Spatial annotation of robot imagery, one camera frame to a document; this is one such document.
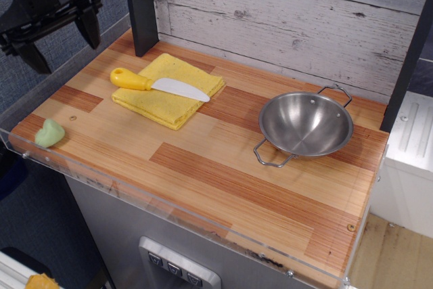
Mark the silver dispenser button panel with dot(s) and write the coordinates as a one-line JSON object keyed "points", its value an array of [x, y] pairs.
{"points": [[169, 269]]}

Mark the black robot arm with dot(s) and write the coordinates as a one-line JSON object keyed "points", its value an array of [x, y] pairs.
{"points": [[27, 21]]}

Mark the clear acrylic table guard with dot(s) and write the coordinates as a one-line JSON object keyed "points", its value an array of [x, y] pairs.
{"points": [[310, 209]]}

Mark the yellow handled white knife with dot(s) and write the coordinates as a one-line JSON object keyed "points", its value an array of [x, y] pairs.
{"points": [[123, 78]]}

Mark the dark right post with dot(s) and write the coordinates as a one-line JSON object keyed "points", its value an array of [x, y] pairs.
{"points": [[414, 51]]}

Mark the yellow black object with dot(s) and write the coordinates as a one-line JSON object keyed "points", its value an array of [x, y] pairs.
{"points": [[41, 281]]}

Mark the dark left post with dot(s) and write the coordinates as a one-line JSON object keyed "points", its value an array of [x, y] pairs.
{"points": [[143, 24]]}

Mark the white side cabinet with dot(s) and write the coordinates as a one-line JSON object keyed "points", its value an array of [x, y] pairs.
{"points": [[403, 192]]}

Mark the dark post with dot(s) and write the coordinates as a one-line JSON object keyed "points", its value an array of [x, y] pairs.
{"points": [[414, 51], [143, 24]]}

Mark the silver toy fridge cabinet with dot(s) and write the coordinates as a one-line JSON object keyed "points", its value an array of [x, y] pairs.
{"points": [[117, 221]]}

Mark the yellow folded cloth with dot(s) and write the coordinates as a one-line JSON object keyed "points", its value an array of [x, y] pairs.
{"points": [[167, 109]]}

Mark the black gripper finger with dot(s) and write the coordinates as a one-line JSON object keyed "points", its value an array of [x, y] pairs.
{"points": [[88, 25], [33, 57]]}

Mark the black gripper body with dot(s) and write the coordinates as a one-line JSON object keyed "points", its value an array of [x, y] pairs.
{"points": [[26, 21]]}

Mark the stainless steel bowl with handles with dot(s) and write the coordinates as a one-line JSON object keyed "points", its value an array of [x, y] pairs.
{"points": [[306, 124]]}

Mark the light green toy broccoli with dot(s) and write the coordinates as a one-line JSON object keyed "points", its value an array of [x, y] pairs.
{"points": [[49, 134]]}

